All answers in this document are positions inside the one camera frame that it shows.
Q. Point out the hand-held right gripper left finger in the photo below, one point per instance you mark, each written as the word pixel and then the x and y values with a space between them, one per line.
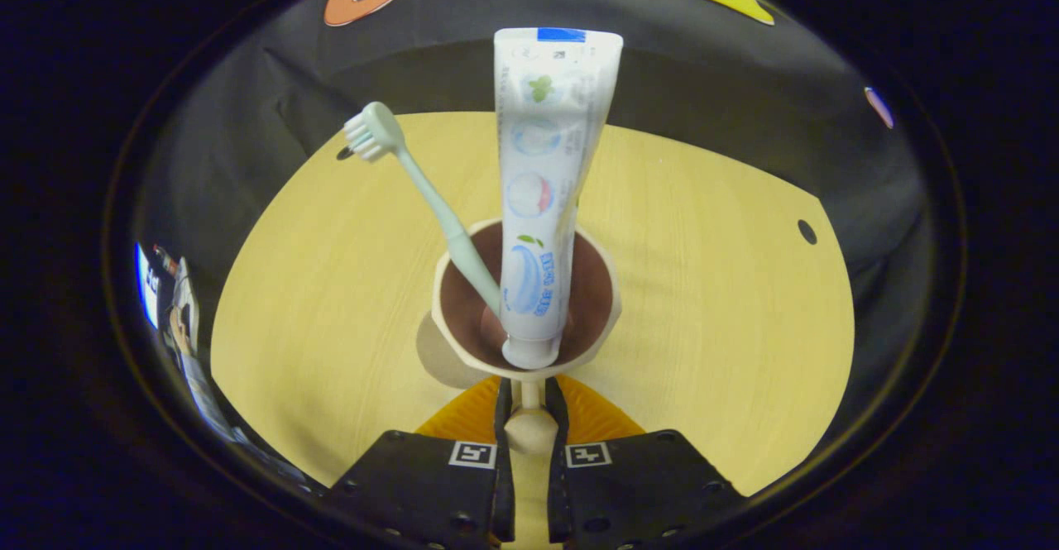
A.
pixel 422 488

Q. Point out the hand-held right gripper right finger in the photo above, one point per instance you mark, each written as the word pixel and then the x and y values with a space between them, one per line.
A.
pixel 645 488

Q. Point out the round brown coaster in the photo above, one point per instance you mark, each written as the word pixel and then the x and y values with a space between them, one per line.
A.
pixel 434 364

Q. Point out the white toothpaste tube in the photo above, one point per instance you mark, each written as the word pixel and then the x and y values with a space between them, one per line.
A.
pixel 546 161

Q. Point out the pale green toothbrush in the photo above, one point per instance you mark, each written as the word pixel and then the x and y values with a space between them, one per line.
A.
pixel 376 128

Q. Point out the wooden desktop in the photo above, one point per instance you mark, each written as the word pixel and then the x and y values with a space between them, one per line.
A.
pixel 703 327

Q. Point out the white desktop device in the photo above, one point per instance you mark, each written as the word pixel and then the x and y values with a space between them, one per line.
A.
pixel 184 302

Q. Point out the computer monitor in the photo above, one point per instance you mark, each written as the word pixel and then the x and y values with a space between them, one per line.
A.
pixel 149 285

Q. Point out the black backdrop cloth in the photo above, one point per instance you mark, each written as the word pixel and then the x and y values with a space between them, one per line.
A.
pixel 703 78

